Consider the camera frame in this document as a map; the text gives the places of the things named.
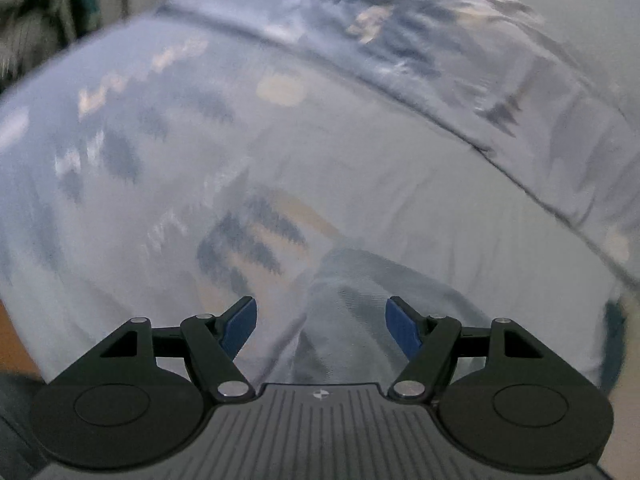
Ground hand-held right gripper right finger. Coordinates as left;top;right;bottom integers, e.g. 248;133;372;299
385;296;543;404

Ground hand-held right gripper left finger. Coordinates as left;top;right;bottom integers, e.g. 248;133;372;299
100;295;258;404

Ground light blue pants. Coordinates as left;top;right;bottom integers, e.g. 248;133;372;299
295;247;506;391

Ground striped hanging clothes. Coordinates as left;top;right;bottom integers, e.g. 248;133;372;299
0;0;116;86

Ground light blue printed duvet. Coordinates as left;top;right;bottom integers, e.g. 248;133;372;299
0;0;640;396

